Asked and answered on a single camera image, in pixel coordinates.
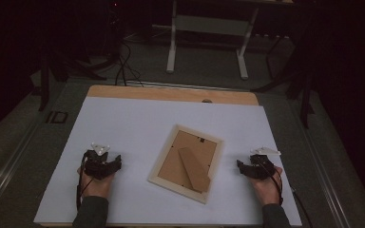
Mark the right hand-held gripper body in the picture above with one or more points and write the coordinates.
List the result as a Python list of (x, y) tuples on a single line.
[(261, 167)]

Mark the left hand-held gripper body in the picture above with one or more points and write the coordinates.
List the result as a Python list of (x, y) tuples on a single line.
[(96, 166)]

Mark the wooden picture frame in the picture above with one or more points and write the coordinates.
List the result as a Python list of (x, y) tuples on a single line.
[(174, 164)]

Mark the person's left hand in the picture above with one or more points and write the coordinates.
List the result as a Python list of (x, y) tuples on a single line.
[(96, 188)]

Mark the person's right hand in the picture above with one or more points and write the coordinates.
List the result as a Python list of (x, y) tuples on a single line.
[(269, 191)]

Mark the white paper sheet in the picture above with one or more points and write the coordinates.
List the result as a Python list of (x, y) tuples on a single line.
[(133, 126)]

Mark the black floor box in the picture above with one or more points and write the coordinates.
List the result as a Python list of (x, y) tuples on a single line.
[(48, 117)]

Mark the black metal stand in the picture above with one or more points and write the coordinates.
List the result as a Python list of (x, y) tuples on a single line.
[(304, 104), (44, 88)]

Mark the metal floor rail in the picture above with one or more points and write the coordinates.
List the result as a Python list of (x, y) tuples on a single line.
[(187, 85), (323, 164), (9, 164)]

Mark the white metal desk frame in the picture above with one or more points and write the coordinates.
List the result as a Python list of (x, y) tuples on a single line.
[(171, 57)]

